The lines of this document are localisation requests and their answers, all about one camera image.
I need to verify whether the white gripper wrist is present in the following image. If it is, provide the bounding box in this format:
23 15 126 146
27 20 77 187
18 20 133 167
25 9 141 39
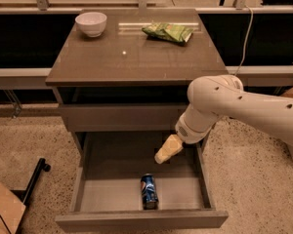
154 104 221 164

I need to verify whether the blue pepsi can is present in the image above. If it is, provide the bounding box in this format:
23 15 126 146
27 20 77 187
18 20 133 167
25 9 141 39
141 174 158 210

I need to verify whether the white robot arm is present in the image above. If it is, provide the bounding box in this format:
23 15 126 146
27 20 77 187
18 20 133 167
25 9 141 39
154 75 293 164

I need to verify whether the grey drawer cabinet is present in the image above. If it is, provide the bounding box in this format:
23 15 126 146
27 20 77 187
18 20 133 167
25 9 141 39
45 8 232 158

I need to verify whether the open grey middle drawer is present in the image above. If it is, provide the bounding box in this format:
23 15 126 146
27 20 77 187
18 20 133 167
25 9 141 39
56 132 228 232

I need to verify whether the closed grey top drawer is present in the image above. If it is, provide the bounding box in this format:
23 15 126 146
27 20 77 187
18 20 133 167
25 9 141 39
59 104 187 132

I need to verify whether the green chip bag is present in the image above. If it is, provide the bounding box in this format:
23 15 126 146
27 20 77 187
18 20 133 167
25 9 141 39
142 22 193 44

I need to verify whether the white ceramic bowl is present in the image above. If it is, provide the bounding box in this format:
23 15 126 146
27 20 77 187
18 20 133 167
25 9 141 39
75 12 107 37

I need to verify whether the black wheeled stand leg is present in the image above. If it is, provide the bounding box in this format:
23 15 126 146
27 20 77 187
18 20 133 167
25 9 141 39
13 158 51 206

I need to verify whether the cardboard box left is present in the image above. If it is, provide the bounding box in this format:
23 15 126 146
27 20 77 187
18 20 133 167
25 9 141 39
0 182 26 234

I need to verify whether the white cable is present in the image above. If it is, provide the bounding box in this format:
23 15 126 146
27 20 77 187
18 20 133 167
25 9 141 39
233 5 254 77

